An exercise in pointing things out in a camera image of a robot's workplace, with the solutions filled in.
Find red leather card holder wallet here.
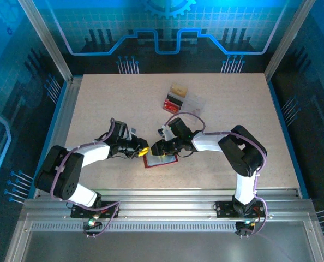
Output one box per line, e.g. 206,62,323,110
142,152,178,169

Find red VIP card stack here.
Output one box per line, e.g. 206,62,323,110
163,100,183,114

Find black card stack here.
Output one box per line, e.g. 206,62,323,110
166,93,185,104

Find gold VIP card stack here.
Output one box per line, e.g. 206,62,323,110
170,84,188,98

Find small control board with lights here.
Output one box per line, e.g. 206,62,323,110
82,217,103,238
235,219,257,239

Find grey metal panel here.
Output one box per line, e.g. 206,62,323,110
5,212,324,262

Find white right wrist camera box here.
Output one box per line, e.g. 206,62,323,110
157,124,174,141

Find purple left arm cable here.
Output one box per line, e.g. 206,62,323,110
49,117,122,237

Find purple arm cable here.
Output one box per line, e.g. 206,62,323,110
164,112,269,238
49,117,122,237

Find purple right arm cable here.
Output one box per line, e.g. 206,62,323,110
164,112,269,238

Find aluminium frame rail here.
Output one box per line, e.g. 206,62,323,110
22,187,317,219

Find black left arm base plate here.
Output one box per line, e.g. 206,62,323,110
70,200,119,219

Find aluminium side rail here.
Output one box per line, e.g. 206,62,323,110
33,76,83,199

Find slotted grey cable duct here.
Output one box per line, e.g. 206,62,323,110
31,222,238,233

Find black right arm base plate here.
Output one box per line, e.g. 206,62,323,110
214,200,266,219

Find aluminium frame post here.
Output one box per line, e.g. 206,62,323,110
263,0,317,82
17,0,75,83

